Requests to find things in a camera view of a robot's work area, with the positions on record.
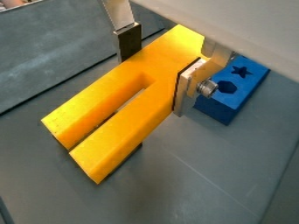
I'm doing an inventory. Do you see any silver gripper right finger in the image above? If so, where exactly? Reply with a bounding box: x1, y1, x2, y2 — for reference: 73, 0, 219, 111
172, 38, 233, 116

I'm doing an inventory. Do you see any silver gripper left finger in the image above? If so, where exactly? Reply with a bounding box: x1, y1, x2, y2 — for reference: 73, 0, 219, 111
101, 0, 141, 62

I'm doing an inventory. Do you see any blue shape sorter board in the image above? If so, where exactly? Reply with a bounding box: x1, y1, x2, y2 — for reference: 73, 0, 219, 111
193, 56, 269, 125

